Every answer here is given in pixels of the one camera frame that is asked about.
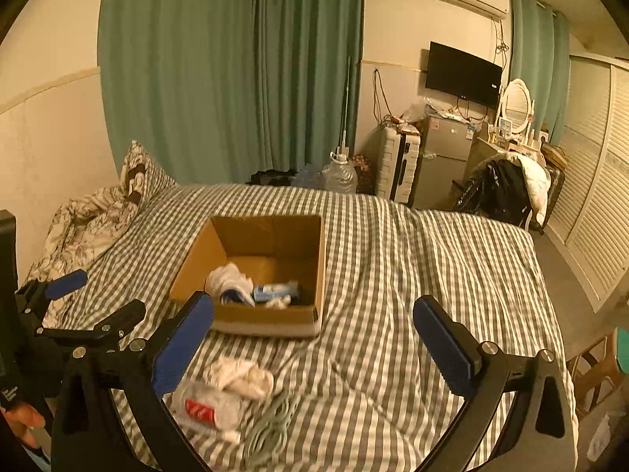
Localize narrow green curtain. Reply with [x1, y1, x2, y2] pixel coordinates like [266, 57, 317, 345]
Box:
[508, 0, 571, 146]

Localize clutter of plastic bags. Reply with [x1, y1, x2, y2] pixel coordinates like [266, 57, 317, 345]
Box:
[383, 97, 488, 127]

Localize floral bag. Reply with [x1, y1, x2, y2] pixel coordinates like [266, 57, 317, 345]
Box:
[353, 154, 379, 194]

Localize black wall television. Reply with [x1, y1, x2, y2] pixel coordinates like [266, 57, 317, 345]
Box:
[425, 41, 504, 108]

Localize black bag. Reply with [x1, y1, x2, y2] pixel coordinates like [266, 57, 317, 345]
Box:
[245, 169, 298, 188]

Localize bed with checked sheet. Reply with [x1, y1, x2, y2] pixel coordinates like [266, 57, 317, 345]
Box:
[20, 156, 579, 472]

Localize metal pole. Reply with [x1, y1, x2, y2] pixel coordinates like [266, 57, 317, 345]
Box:
[338, 56, 355, 149]

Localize checked floral pillow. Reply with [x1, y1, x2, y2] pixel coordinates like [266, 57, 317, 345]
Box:
[119, 141, 176, 198]

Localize white oval vanity mirror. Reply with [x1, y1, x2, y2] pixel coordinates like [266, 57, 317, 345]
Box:
[496, 78, 536, 135]

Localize blue white packet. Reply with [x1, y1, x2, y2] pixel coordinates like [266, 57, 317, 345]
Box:
[252, 280, 301, 304]

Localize large clear water jug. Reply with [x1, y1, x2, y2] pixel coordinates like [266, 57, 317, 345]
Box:
[321, 153, 359, 195]

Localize wide green curtain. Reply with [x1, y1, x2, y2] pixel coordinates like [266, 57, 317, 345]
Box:
[97, 0, 366, 186]

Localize white louvered wardrobe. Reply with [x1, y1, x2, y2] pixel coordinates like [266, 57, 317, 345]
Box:
[543, 53, 629, 313]

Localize silver refrigerator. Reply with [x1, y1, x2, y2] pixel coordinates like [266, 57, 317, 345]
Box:
[413, 115, 480, 210]

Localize person's left hand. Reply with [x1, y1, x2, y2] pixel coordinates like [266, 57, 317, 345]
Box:
[0, 402, 47, 448]

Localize small clear plastic bottle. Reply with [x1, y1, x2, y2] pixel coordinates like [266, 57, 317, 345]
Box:
[294, 162, 326, 190]

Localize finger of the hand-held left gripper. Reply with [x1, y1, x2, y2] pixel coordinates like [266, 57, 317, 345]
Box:
[34, 299, 147, 349]
[15, 269, 90, 316]

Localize hanging wall cable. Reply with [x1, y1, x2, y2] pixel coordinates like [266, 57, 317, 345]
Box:
[372, 68, 390, 120]

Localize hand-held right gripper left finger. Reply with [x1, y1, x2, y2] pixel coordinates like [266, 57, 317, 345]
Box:
[51, 291, 217, 472]

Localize cream dressing table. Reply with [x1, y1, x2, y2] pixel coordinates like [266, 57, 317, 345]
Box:
[471, 134, 547, 179]

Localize floral quilt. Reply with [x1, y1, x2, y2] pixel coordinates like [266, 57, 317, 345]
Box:
[24, 184, 149, 282]

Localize white plastic bag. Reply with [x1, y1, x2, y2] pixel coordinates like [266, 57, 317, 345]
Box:
[587, 414, 613, 459]

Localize brown cardboard box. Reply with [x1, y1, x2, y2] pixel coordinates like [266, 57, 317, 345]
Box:
[168, 214, 326, 339]

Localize dark suitcase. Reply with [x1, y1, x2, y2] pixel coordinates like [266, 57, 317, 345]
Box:
[541, 166, 567, 233]

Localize white sock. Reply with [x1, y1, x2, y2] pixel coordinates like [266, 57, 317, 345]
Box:
[202, 356, 275, 400]
[205, 262, 254, 300]

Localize white suitcase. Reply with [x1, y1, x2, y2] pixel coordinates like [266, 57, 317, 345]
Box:
[375, 125, 423, 205]

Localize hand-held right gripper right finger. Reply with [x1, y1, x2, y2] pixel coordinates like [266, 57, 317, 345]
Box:
[412, 295, 579, 472]

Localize white jacket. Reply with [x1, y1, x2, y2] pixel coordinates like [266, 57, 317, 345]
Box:
[493, 151, 552, 227]

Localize wooden stool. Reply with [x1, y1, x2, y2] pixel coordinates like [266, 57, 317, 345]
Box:
[565, 328, 626, 420]

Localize grey-green knitted sock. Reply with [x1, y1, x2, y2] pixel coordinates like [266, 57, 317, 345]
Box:
[243, 390, 303, 468]

